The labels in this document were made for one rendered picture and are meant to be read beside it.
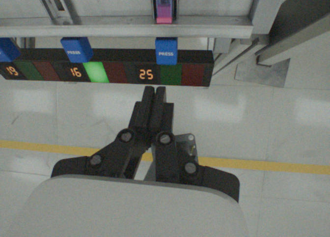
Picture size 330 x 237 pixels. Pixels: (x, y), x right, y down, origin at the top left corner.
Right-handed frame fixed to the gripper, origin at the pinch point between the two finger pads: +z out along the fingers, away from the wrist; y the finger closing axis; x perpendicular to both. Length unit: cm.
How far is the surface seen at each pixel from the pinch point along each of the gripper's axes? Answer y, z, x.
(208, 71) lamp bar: 5.4, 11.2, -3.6
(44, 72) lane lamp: -19.2, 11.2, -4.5
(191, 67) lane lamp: 3.2, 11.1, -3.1
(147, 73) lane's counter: -2.9, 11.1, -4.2
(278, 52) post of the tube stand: 40, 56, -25
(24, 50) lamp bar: -23.1, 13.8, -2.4
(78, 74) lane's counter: -13.5, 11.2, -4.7
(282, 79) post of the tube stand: 53, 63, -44
